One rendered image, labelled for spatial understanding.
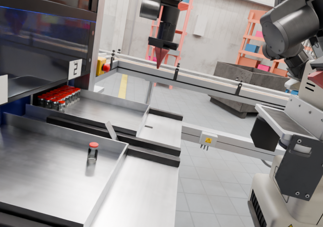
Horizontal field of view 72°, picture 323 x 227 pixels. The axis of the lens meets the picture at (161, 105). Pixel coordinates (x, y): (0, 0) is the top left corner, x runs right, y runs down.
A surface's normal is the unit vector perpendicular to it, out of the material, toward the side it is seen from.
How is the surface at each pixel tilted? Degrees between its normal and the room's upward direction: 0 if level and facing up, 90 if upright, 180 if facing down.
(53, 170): 0
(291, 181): 90
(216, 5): 90
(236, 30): 90
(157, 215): 0
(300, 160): 90
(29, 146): 0
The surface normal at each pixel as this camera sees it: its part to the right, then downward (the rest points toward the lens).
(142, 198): 0.22, -0.93
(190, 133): -0.11, 0.29
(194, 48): 0.12, 0.34
